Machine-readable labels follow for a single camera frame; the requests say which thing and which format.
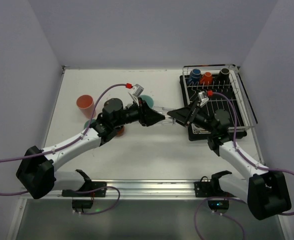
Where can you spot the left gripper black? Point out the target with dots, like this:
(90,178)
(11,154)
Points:
(142,111)

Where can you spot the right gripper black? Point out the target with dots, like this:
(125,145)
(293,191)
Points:
(190,116)

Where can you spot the clear glass cup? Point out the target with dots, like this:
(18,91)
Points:
(164,111)

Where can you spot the pale green mug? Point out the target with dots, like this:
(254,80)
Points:
(88,123)
(148,99)

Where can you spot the red glazed round cup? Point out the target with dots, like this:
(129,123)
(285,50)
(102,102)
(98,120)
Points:
(120,131)

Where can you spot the blue cup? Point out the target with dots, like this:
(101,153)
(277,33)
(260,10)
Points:
(194,76)

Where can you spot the orange cup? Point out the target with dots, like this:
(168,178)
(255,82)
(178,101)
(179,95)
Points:
(206,79)

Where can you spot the black cup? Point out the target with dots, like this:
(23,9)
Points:
(223,75)

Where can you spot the pink plastic cup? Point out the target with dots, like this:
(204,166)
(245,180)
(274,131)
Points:
(86,104)

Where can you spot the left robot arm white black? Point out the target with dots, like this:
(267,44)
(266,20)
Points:
(39,172)

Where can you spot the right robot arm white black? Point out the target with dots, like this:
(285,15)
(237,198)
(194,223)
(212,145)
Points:
(265,191)

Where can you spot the black drip tray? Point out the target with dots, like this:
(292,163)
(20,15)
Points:
(190,93)

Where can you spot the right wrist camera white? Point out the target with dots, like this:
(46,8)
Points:
(203,97)

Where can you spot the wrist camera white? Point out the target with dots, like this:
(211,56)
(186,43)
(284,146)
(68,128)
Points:
(203,97)
(134,91)

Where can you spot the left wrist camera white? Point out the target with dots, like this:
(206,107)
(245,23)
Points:
(134,91)

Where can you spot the wire dish rack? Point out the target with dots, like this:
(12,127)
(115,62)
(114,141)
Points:
(238,86)

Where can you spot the aluminium mounting rail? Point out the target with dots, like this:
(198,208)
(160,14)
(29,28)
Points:
(170,189)

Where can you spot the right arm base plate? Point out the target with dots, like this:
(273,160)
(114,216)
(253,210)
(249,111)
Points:
(206,187)

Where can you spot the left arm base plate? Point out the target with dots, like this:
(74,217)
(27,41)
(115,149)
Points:
(88,186)

